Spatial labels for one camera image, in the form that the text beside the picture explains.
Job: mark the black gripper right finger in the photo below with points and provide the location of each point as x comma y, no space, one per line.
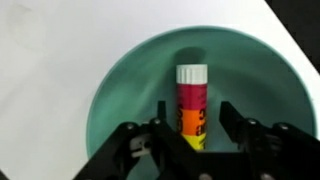
283,150

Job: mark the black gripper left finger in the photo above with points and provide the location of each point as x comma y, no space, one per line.
133,160

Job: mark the glue stick with white cap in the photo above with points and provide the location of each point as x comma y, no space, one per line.
192,110

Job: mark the light blue bowl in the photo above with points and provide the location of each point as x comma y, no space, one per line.
253,86

